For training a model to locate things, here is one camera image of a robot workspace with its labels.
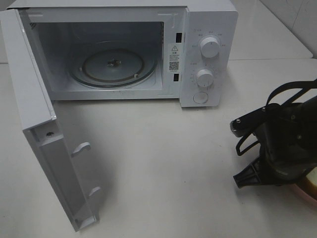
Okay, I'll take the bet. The round door release button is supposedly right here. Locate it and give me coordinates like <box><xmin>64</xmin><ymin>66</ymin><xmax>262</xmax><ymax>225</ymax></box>
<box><xmin>193</xmin><ymin>92</ymin><xmax>209</xmax><ymax>104</ymax></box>

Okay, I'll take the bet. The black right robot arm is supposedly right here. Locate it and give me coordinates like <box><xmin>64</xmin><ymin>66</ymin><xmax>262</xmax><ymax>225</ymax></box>
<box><xmin>230</xmin><ymin>98</ymin><xmax>317</xmax><ymax>188</ymax></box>

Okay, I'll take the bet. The pink round plate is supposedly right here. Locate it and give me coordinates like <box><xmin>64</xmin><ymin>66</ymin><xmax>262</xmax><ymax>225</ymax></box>
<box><xmin>292</xmin><ymin>183</ymin><xmax>317</xmax><ymax>207</ymax></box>

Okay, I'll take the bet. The toast sandwich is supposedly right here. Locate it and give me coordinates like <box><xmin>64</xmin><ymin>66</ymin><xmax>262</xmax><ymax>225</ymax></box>
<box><xmin>298</xmin><ymin>168</ymin><xmax>317</xmax><ymax>198</ymax></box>

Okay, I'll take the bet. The white warning label sticker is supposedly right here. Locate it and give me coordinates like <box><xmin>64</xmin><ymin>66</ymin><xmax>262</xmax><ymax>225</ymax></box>
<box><xmin>168</xmin><ymin>44</ymin><xmax>180</xmax><ymax>72</ymax></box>

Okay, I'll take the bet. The upper white power knob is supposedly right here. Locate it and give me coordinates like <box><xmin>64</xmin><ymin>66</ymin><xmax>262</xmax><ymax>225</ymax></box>
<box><xmin>200</xmin><ymin>35</ymin><xmax>220</xmax><ymax>58</ymax></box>

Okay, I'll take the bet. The white microwave door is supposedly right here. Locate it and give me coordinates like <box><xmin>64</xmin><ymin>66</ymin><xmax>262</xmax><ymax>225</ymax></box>
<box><xmin>0</xmin><ymin>9</ymin><xmax>99</xmax><ymax>231</ymax></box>

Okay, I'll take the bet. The glass microwave turntable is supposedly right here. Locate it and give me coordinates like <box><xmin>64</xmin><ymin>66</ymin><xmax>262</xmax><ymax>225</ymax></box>
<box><xmin>67</xmin><ymin>41</ymin><xmax>161</xmax><ymax>88</ymax></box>

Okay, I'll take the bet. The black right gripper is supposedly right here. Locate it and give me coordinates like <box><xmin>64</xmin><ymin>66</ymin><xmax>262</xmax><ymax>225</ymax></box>
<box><xmin>233</xmin><ymin>106</ymin><xmax>317</xmax><ymax>188</ymax></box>

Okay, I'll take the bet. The white microwave oven body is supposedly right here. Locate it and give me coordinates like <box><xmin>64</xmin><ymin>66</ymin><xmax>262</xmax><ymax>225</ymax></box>
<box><xmin>6</xmin><ymin>0</ymin><xmax>238</xmax><ymax>107</ymax></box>

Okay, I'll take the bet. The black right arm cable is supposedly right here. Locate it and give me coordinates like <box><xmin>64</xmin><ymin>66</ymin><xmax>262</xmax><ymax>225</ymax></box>
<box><xmin>235</xmin><ymin>78</ymin><xmax>317</xmax><ymax>157</ymax></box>

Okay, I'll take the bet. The white timer knob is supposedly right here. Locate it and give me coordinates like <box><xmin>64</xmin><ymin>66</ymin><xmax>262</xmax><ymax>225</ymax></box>
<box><xmin>196</xmin><ymin>69</ymin><xmax>214</xmax><ymax>87</ymax></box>

